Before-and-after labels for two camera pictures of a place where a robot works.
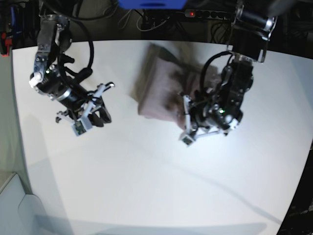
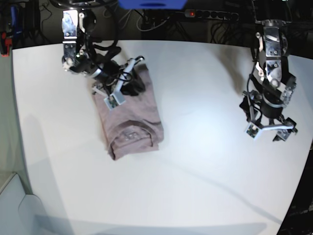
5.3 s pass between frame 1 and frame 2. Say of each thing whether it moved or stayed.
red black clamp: stayed
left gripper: moved
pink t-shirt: moved
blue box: stayed
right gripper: moved
